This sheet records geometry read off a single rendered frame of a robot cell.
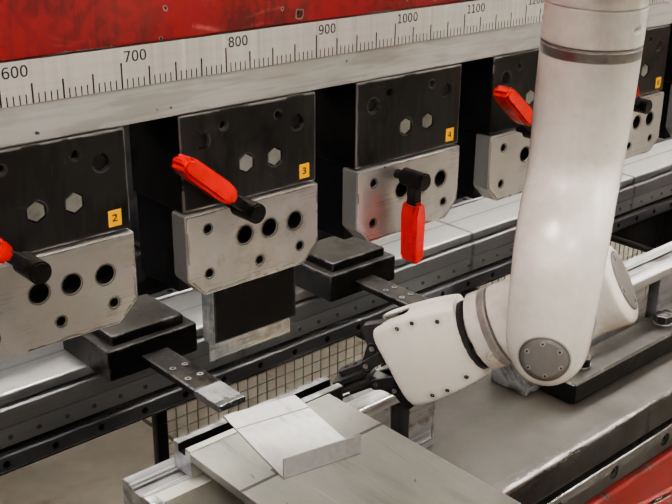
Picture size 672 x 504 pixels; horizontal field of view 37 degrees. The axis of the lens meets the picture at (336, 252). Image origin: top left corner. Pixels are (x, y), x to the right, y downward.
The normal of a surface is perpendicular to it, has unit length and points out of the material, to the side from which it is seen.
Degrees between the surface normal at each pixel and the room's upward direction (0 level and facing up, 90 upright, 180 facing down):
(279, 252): 90
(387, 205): 90
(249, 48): 90
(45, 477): 0
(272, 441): 0
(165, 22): 90
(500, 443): 0
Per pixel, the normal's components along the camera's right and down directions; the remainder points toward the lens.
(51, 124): 0.66, 0.28
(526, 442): 0.01, -0.93
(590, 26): -0.32, 0.39
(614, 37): 0.17, 0.42
